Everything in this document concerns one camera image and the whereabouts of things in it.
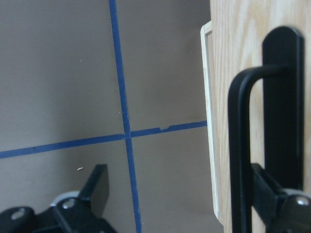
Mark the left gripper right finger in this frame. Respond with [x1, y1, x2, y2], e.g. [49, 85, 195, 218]
[251, 163, 311, 233]

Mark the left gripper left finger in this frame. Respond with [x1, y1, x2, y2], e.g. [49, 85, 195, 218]
[0, 164, 115, 233]

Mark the black drawer handle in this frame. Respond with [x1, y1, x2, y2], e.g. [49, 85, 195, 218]
[228, 26, 304, 233]

